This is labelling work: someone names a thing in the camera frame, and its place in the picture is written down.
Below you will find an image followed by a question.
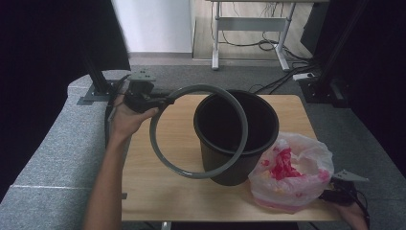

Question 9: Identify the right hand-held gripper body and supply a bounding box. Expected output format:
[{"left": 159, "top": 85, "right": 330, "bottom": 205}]
[{"left": 319, "top": 169, "right": 370, "bottom": 206}]

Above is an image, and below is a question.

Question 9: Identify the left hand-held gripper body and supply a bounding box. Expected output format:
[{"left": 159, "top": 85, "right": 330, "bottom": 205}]
[{"left": 124, "top": 70, "right": 161, "bottom": 114}]

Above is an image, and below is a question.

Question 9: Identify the white plastic bag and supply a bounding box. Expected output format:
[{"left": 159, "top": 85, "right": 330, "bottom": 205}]
[{"left": 248, "top": 131, "right": 335, "bottom": 213}]

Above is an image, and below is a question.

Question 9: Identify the grey bin rim ring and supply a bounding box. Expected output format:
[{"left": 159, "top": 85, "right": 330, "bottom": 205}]
[{"left": 148, "top": 83, "right": 249, "bottom": 180}]

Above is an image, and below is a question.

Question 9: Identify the black trash bin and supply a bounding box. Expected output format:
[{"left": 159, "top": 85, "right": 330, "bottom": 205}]
[{"left": 192, "top": 89, "right": 281, "bottom": 187}]

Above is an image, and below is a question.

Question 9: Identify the person's right hand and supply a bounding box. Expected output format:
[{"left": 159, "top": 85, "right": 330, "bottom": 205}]
[{"left": 333, "top": 200, "right": 372, "bottom": 230}]

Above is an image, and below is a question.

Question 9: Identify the person's left hand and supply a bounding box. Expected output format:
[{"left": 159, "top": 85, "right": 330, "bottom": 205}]
[{"left": 108, "top": 95, "right": 160, "bottom": 142}]

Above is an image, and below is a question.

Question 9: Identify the black metal stand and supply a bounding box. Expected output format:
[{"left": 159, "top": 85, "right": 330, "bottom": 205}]
[
  {"left": 76, "top": 54, "right": 126, "bottom": 106},
  {"left": 298, "top": 0, "right": 372, "bottom": 109}
]

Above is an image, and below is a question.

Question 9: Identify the black curtain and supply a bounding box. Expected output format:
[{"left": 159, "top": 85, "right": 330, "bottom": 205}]
[
  {"left": 300, "top": 0, "right": 406, "bottom": 180},
  {"left": 0, "top": 0, "right": 132, "bottom": 200}
]

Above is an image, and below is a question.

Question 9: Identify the white power strip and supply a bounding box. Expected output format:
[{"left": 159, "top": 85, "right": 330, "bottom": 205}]
[{"left": 292, "top": 72, "right": 316, "bottom": 81}]

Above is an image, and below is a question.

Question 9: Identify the right hand-held gripper cable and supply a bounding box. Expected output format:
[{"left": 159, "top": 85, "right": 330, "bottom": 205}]
[{"left": 349, "top": 183, "right": 372, "bottom": 229}]

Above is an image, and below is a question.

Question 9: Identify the white desk frame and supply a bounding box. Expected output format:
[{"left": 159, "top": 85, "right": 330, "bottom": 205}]
[{"left": 204, "top": 0, "right": 329, "bottom": 72}]

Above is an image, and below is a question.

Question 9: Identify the bundle of black floor cables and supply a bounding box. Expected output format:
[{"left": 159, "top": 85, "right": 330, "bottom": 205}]
[{"left": 221, "top": 30, "right": 320, "bottom": 94}]

